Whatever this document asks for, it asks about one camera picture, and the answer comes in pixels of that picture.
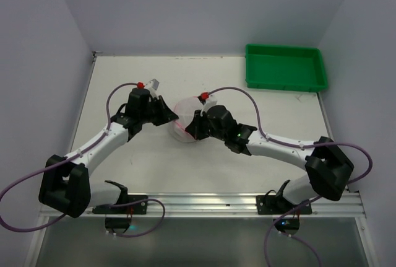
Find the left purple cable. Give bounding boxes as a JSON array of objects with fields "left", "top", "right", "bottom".
[{"left": 0, "top": 82, "right": 166, "bottom": 237}]

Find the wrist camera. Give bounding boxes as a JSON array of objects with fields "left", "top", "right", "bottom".
[
  {"left": 198, "top": 92, "right": 217, "bottom": 112},
  {"left": 137, "top": 79, "right": 160, "bottom": 91}
]

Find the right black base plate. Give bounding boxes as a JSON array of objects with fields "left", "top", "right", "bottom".
[{"left": 256, "top": 195, "right": 297, "bottom": 215}]

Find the white mesh laundry bag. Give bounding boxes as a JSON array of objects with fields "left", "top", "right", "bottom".
[{"left": 168, "top": 97, "right": 203, "bottom": 143}]

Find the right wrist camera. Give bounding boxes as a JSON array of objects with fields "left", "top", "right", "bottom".
[{"left": 198, "top": 92, "right": 217, "bottom": 112}]

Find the green plastic tray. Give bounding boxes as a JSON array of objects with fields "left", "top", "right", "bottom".
[{"left": 245, "top": 44, "right": 328, "bottom": 93}]

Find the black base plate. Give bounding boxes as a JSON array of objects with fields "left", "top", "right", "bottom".
[
  {"left": 92, "top": 195, "right": 148, "bottom": 215},
  {"left": 256, "top": 195, "right": 297, "bottom": 215}
]

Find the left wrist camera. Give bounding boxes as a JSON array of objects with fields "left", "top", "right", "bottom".
[{"left": 137, "top": 79, "right": 160, "bottom": 91}]

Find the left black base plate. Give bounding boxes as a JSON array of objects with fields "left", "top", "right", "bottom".
[{"left": 92, "top": 195, "right": 148, "bottom": 215}]

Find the aluminium mounting rail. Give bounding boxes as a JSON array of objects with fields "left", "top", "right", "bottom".
[{"left": 38, "top": 190, "right": 368, "bottom": 218}]

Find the purple cable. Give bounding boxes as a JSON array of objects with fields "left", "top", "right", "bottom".
[
  {"left": 0, "top": 82, "right": 166, "bottom": 237},
  {"left": 207, "top": 86, "right": 374, "bottom": 267}
]

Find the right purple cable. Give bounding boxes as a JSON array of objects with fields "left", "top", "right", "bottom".
[{"left": 207, "top": 86, "right": 374, "bottom": 267}]

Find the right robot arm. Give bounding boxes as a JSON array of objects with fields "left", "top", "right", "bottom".
[{"left": 186, "top": 105, "right": 354, "bottom": 214}]

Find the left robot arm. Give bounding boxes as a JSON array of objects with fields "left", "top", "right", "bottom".
[{"left": 38, "top": 88, "right": 178, "bottom": 218}]

